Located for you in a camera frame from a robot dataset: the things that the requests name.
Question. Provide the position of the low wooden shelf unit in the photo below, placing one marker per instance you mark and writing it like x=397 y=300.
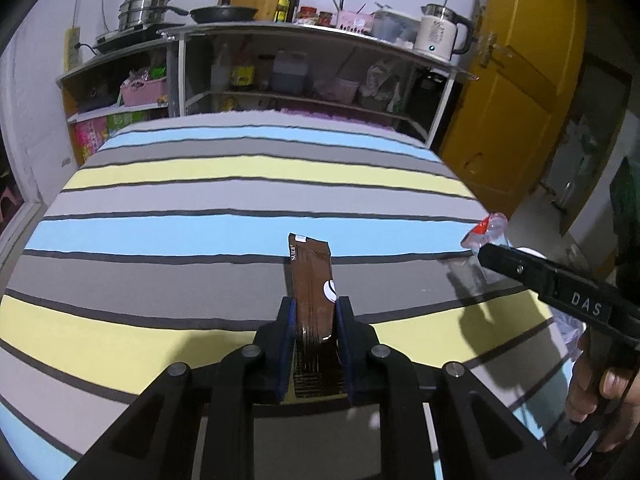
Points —
x=70 y=105

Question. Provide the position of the red lidded jar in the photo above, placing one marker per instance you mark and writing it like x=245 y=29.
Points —
x=307 y=16

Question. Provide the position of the dark sauce bottle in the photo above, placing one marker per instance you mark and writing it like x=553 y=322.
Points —
x=281 y=10
x=293 y=7

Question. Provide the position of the storage box with pink lid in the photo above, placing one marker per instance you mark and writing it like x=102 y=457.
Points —
x=320 y=111

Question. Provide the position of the striped bed sheet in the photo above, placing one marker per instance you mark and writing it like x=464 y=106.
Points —
x=200 y=220

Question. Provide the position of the white electric kettle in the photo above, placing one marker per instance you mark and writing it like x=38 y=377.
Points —
x=437 y=32

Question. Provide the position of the pink plastic stool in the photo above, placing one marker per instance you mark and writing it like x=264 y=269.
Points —
x=9 y=205

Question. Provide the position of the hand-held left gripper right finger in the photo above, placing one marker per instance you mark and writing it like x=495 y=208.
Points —
x=344 y=345

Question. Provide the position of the brown coffee sachet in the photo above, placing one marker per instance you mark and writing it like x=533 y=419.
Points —
x=312 y=280

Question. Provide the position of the pink printed package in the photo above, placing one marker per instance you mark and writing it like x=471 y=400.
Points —
x=91 y=135

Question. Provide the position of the clear wrapper with red print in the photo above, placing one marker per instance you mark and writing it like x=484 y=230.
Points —
x=487 y=227

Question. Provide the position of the person's right hand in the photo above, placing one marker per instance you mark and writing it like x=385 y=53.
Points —
x=620 y=410

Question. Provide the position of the yellow label oil bottle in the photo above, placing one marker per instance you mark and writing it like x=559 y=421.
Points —
x=242 y=75

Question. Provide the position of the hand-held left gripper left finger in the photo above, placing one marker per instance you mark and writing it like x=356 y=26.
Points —
x=286 y=345

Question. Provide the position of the steel steamer pot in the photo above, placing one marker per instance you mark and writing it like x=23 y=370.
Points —
x=140 y=10

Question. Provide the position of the black induction cooker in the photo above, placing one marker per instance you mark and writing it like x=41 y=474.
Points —
x=130 y=37

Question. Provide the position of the white plastic bottle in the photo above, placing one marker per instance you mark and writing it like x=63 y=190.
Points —
x=220 y=72

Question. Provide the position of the white metal shelf unit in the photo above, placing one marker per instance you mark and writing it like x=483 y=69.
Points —
x=320 y=42

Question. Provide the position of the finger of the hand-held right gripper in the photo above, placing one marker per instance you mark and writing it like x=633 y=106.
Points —
x=515 y=267

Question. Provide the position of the crumpled plastic bags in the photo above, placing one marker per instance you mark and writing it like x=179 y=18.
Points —
x=382 y=82

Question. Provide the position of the yellow wooden door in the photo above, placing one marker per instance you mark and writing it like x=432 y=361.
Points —
x=520 y=110

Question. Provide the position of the yellow power strip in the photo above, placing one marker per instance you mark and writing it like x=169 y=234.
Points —
x=73 y=50

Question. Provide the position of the large jug of dark liquid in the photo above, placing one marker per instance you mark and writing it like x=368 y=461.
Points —
x=290 y=75

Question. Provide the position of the green printed package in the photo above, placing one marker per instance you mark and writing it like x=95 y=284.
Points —
x=127 y=121

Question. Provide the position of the pink utensil holder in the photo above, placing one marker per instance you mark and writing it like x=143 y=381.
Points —
x=354 y=22

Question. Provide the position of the black frying pan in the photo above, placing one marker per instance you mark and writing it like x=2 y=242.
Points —
x=222 y=12

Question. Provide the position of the pink plastic basket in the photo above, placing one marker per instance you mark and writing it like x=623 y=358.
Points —
x=145 y=92

